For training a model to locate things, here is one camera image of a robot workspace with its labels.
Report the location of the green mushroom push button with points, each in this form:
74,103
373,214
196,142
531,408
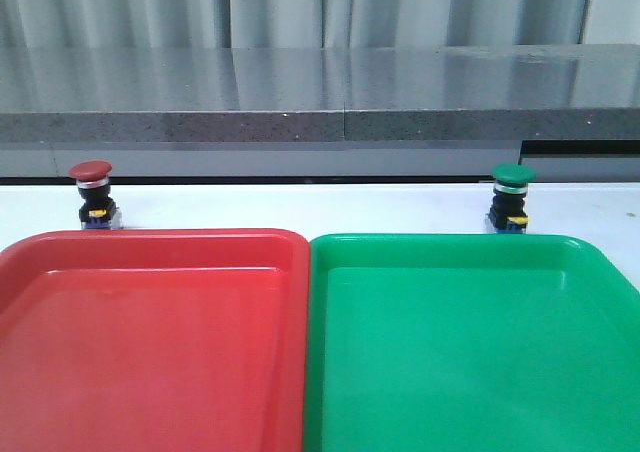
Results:
506,214

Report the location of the red mushroom push button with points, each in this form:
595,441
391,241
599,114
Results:
99,210

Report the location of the green plastic tray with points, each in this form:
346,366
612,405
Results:
469,343

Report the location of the red plastic tray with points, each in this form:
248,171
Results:
154,340

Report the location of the grey stone counter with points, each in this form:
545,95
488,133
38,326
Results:
364,114

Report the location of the white curtain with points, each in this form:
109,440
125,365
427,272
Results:
310,24

